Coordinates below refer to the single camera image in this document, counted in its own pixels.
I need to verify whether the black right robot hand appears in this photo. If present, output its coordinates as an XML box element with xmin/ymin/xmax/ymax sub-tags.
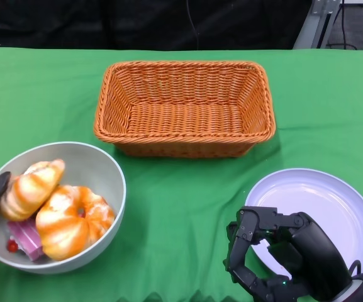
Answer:
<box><xmin>222</xmin><ymin>206</ymin><xmax>352</xmax><ymax>302</ymax></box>

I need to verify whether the black cloth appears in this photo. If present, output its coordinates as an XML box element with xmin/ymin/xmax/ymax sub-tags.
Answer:
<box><xmin>0</xmin><ymin>0</ymin><xmax>314</xmax><ymax>50</ymax></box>

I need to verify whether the grey round bowl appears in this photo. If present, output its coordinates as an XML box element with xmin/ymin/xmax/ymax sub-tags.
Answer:
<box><xmin>0</xmin><ymin>141</ymin><xmax>127</xmax><ymax>274</ymax></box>

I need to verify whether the white round plate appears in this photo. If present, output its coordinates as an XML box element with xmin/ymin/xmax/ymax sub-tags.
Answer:
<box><xmin>245</xmin><ymin>168</ymin><xmax>363</xmax><ymax>277</ymax></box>

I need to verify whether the green tablecloth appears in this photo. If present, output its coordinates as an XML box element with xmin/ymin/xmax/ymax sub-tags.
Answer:
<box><xmin>0</xmin><ymin>47</ymin><xmax>363</xmax><ymax>302</ymax></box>

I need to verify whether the grey aluminium frame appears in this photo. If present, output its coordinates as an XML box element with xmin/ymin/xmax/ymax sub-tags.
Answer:
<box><xmin>293</xmin><ymin>0</ymin><xmax>342</xmax><ymax>50</ymax></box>

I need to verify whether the orange wicker basket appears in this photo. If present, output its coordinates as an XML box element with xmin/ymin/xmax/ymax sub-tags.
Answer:
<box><xmin>93</xmin><ymin>60</ymin><xmax>277</xmax><ymax>158</ymax></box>

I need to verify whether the pink cake slice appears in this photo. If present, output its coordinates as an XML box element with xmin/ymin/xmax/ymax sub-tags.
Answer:
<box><xmin>6</xmin><ymin>218</ymin><xmax>48</xmax><ymax>262</ymax></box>

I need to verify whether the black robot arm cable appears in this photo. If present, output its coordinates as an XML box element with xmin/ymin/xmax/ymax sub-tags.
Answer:
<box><xmin>349</xmin><ymin>260</ymin><xmax>363</xmax><ymax>279</ymax></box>

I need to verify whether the long striped orange bread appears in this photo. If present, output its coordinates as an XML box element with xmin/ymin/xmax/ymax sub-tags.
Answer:
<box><xmin>0</xmin><ymin>159</ymin><xmax>66</xmax><ymax>221</ymax></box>

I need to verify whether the ring-shaped striped orange bread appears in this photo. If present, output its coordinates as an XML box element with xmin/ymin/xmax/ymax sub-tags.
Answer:
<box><xmin>35</xmin><ymin>185</ymin><xmax>116</xmax><ymax>261</ymax></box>

